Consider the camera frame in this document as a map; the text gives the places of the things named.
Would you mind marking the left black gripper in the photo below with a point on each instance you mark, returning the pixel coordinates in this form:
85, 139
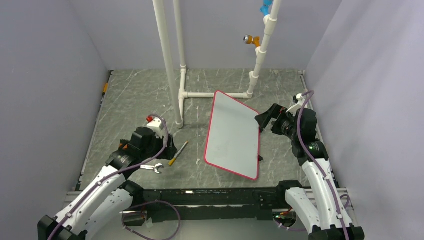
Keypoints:
169, 152

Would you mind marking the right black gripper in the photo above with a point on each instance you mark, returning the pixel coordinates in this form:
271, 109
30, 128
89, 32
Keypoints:
276, 111

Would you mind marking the white marker pen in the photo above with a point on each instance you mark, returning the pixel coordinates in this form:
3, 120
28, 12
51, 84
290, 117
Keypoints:
171, 162

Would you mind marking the red-framed whiteboard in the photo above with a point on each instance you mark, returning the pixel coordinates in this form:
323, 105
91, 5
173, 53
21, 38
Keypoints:
233, 138

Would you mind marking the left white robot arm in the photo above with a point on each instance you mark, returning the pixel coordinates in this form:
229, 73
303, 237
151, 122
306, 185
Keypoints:
111, 192

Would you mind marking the silver open-end wrench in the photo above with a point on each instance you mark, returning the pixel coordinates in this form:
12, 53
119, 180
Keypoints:
155, 168

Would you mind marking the orange nozzle fitting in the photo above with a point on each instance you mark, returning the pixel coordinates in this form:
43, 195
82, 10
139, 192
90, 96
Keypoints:
250, 40

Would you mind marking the blue pipe fitting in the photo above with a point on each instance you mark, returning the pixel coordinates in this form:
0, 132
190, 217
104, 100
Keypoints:
264, 9

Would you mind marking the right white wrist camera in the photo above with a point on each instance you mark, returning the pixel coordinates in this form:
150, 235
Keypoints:
298, 101

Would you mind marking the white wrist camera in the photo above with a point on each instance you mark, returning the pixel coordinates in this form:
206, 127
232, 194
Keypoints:
298, 101
156, 125

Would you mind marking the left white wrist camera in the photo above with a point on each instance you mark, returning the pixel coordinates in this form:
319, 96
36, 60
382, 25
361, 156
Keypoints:
156, 125

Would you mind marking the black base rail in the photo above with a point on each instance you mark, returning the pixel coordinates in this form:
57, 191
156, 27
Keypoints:
159, 205

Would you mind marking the orange wall clip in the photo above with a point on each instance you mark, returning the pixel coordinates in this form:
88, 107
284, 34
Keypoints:
105, 87

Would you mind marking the white PVC pipe frame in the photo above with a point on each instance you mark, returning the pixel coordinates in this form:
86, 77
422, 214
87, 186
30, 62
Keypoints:
178, 93

